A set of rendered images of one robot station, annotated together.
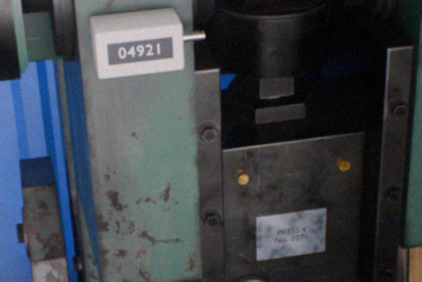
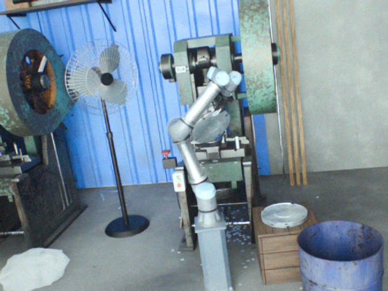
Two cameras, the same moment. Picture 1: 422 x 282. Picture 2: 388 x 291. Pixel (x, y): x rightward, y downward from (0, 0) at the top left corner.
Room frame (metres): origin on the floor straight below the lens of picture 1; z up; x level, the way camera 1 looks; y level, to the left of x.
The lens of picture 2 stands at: (-2.13, -0.99, 1.63)
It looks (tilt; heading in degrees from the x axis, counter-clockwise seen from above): 16 degrees down; 18
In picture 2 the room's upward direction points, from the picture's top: 8 degrees counter-clockwise
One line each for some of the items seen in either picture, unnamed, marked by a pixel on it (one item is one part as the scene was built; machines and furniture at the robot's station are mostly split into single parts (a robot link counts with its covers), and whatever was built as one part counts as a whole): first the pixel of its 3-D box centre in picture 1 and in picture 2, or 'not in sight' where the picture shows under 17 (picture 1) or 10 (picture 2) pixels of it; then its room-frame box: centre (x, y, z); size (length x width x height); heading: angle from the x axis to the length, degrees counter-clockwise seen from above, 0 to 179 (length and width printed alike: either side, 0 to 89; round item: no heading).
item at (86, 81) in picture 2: not in sight; (120, 128); (1.28, 0.84, 0.80); 1.24 x 0.65 x 1.59; 8
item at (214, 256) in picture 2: not in sight; (213, 254); (0.18, -0.24, 0.23); 0.19 x 0.19 x 0.45; 18
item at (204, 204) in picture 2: not in sight; (205, 196); (0.19, -0.23, 0.62); 0.13 x 0.12 x 0.14; 24
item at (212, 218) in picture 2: not in sight; (208, 214); (0.18, -0.24, 0.50); 0.15 x 0.15 x 0.10
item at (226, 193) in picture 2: not in sight; (220, 187); (0.93, -0.12, 0.36); 0.34 x 0.34 x 0.10
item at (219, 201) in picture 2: not in sight; (222, 193); (0.94, -0.12, 0.31); 0.43 x 0.42 x 0.01; 98
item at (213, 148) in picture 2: not in sight; (212, 150); (0.76, -0.14, 0.72); 0.25 x 0.14 x 0.14; 8
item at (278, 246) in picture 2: not in sight; (286, 241); (0.45, -0.65, 0.18); 0.40 x 0.38 x 0.35; 15
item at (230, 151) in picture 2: not in sight; (216, 149); (0.93, -0.12, 0.68); 0.45 x 0.30 x 0.06; 98
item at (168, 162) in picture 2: not in sight; (171, 169); (0.66, 0.16, 0.62); 0.10 x 0.06 x 0.20; 98
